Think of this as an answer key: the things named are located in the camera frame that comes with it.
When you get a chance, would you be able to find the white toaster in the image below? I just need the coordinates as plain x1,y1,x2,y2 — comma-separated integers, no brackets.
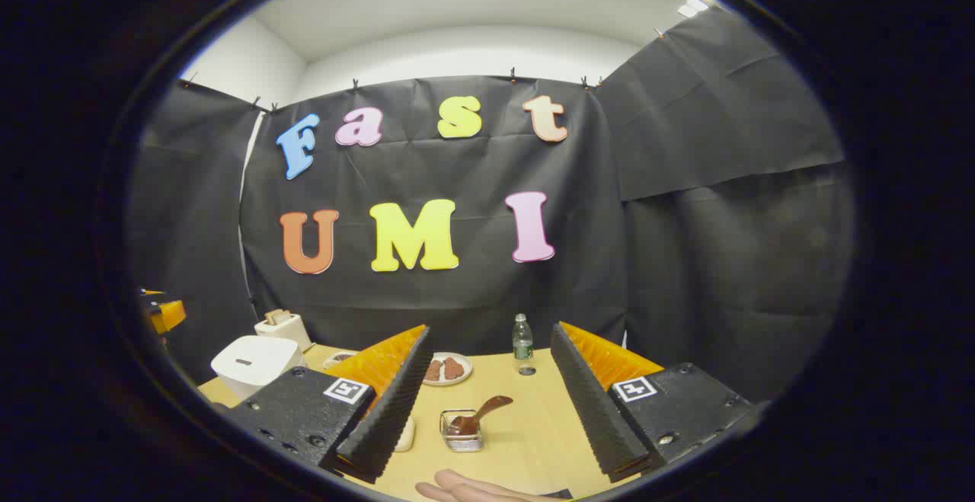
254,309,313,352

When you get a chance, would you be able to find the round white plate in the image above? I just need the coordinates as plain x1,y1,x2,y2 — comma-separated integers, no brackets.
423,352,473,387

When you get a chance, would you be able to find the white rice cooker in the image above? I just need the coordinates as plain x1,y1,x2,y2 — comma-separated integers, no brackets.
211,336,307,401

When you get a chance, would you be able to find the brown wooden spoon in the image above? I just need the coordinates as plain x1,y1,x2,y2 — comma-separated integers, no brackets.
448,395,514,436

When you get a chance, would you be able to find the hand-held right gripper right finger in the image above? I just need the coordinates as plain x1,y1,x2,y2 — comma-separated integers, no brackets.
551,322,756,483

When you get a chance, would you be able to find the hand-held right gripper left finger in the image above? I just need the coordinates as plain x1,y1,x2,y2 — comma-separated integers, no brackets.
225,325,433,484

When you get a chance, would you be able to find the black backdrop cloth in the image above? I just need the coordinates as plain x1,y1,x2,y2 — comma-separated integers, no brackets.
129,7,854,404

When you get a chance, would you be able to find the clear water bottle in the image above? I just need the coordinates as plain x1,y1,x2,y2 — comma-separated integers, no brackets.
513,314,534,363

